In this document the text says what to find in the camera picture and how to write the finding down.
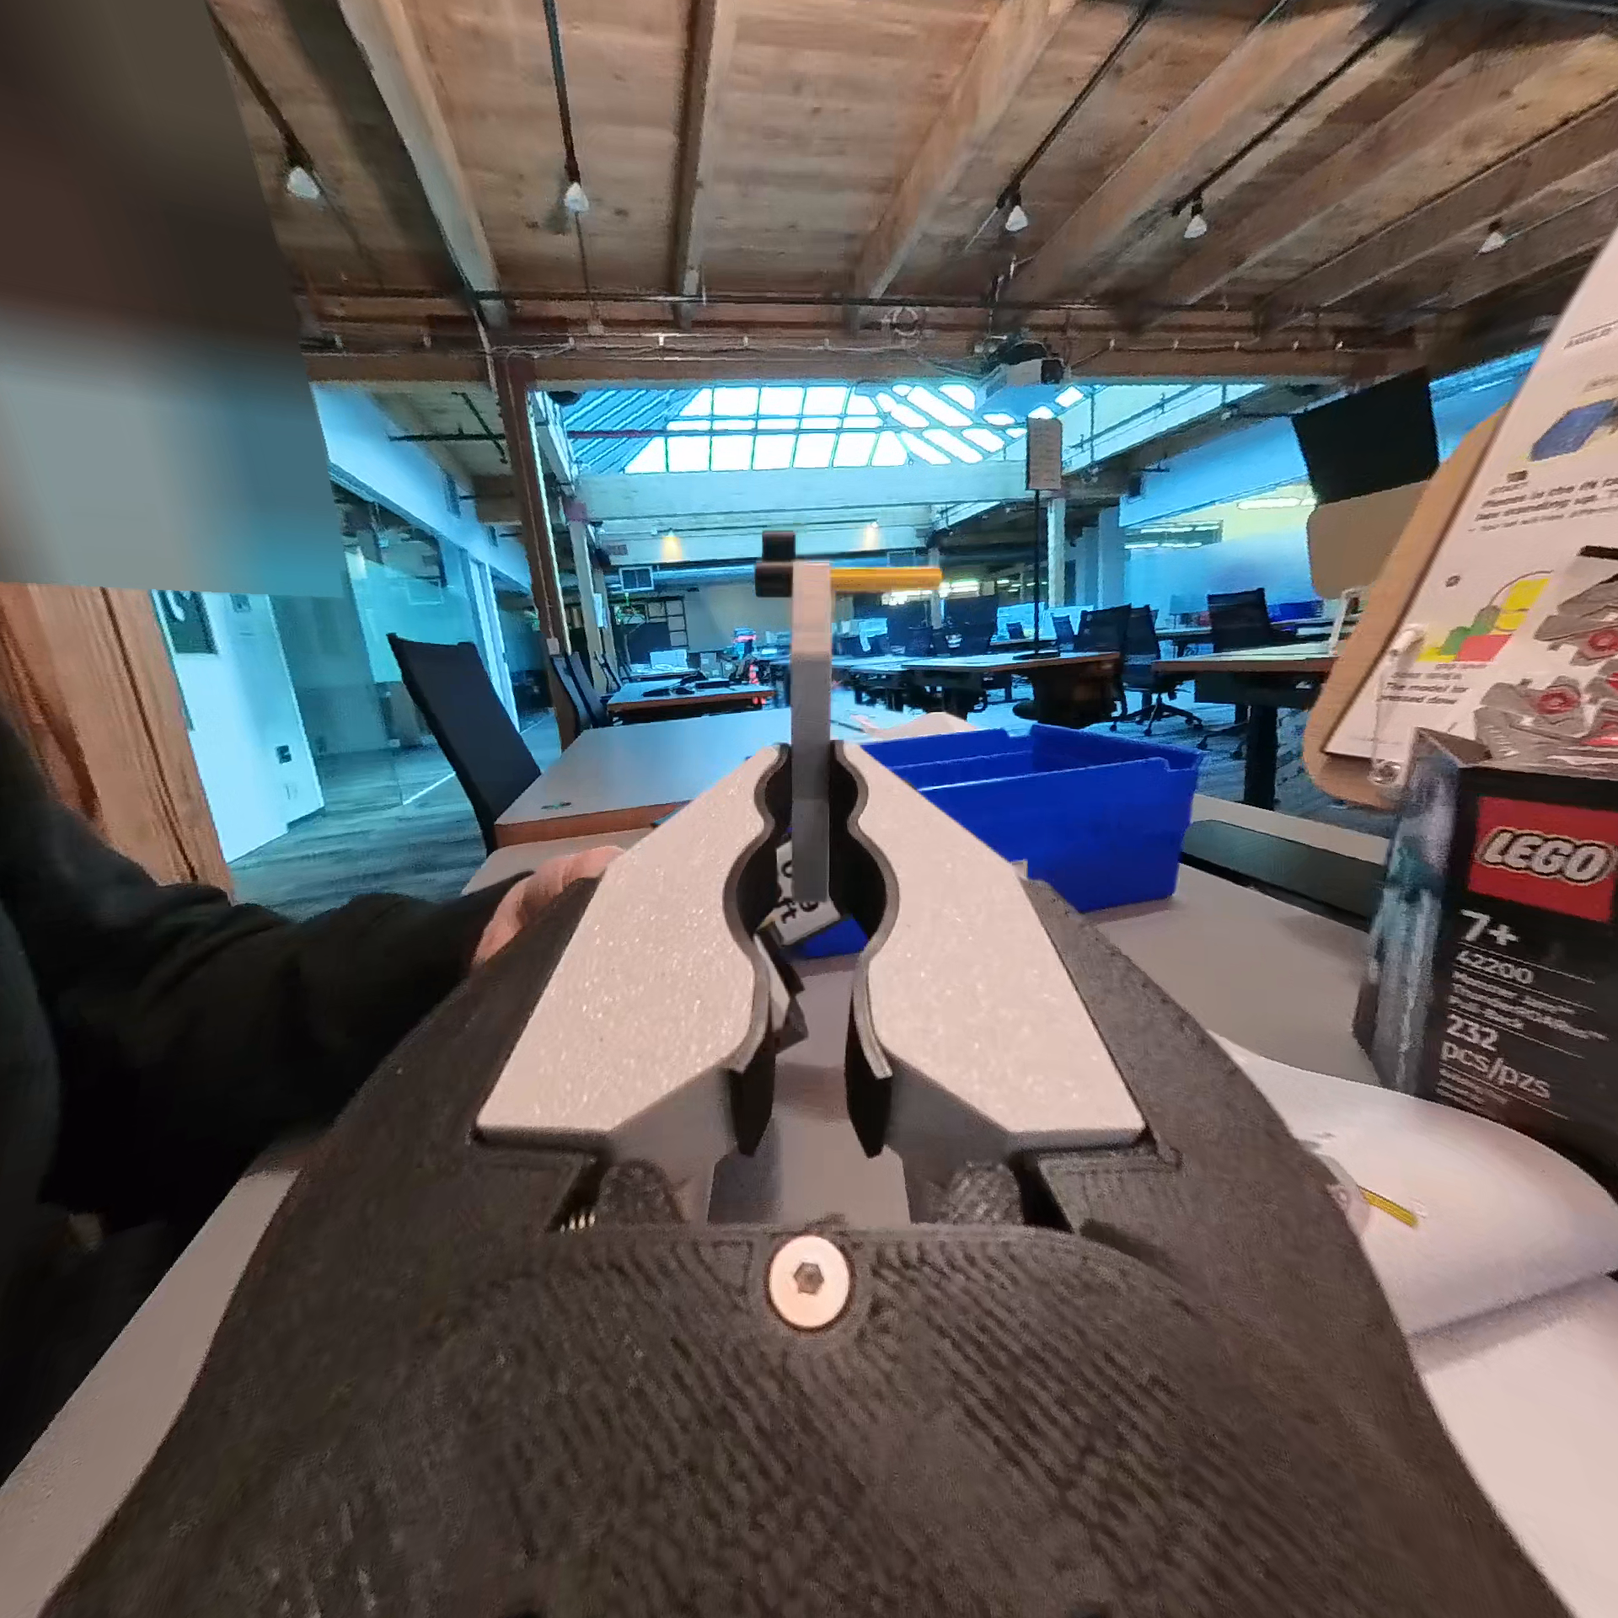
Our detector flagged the white sheet pin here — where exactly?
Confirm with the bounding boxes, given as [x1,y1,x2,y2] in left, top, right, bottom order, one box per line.
[1380,624,1424,779]

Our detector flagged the grey angled toy beam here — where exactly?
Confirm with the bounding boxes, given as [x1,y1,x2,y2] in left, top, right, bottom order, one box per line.
[789,563,835,931]

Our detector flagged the person's black jacket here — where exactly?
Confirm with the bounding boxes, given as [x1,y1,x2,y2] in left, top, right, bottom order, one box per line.
[0,1190,254,1482]

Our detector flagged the sign on pole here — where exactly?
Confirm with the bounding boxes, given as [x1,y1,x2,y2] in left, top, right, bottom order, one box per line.
[1027,419,1066,652]

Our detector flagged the long wooden table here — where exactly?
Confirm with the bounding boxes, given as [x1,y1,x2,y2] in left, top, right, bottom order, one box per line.
[606,678,776,725]

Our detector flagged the printed instruction sheet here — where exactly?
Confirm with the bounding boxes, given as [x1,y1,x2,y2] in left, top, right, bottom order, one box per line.
[1327,239,1618,776]

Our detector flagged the open instruction booklet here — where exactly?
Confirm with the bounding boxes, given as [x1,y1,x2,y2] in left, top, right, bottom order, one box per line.
[1213,1039,1618,1618]

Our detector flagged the blue plastic bin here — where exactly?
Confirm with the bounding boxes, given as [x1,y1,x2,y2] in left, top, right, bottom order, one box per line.
[796,725,1202,962]

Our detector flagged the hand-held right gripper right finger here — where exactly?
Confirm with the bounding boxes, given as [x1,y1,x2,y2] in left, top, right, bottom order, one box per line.
[829,741,1148,1219]

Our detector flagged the person's left hand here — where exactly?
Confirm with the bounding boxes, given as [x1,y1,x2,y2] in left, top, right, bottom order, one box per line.
[473,846,624,970]

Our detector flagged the black toy set box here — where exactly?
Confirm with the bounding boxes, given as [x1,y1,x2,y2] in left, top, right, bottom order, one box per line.
[1353,728,1618,1153]

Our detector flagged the black and tan board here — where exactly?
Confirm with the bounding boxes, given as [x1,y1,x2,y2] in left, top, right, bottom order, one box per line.
[1291,366,1443,602]

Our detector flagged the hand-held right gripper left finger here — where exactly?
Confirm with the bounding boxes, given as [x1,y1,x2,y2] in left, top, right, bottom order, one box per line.
[476,743,789,1219]

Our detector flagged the black highback chair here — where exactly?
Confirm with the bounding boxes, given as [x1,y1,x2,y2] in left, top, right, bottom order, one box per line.
[386,634,544,857]

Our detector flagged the toy sticker sheet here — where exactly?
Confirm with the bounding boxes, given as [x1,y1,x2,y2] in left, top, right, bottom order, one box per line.
[1472,545,1618,772]

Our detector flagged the grey table wooden edge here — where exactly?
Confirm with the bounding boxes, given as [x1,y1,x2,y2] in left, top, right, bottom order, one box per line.
[492,711,813,847]

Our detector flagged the black office chair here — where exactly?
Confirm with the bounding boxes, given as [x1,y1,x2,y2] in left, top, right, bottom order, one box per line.
[1073,607,1202,739]

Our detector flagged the grey desk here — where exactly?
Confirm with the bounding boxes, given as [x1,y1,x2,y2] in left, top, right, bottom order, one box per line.
[0,790,1618,1618]

